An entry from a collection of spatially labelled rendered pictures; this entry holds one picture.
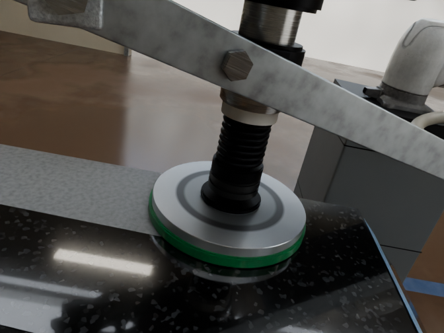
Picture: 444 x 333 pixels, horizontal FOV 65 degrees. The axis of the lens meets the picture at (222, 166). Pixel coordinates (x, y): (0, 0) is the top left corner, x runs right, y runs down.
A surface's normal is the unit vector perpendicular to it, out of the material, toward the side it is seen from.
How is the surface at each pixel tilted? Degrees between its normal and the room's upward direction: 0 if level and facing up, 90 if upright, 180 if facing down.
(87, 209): 0
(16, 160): 0
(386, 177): 90
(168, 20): 90
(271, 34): 90
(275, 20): 90
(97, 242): 0
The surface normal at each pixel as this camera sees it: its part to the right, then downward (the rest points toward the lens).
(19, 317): 0.18, -0.87
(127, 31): 0.31, 0.48
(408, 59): -0.69, 0.18
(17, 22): -0.06, 0.44
